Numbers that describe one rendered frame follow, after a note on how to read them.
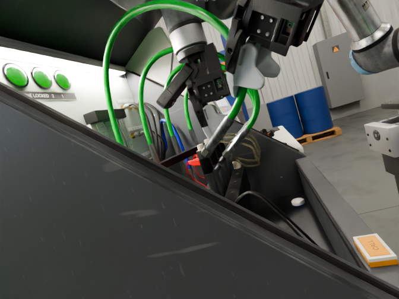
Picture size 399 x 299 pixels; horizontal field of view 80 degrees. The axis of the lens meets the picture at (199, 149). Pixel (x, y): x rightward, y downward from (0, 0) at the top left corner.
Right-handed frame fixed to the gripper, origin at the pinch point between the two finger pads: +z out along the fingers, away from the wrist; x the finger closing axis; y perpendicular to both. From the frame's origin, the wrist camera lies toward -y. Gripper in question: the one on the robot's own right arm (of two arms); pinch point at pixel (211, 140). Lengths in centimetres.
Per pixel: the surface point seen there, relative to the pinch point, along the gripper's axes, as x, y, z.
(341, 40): 638, 245, -76
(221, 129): -12.5, 5.1, -2.7
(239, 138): 7.1, 5.6, 2.4
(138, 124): 26.7, -30.5, -10.4
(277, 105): 472, 50, 22
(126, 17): -7.1, -7.0, -29.0
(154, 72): 35.1, -21.0, -27.4
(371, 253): -23.6, 20.3, 16.6
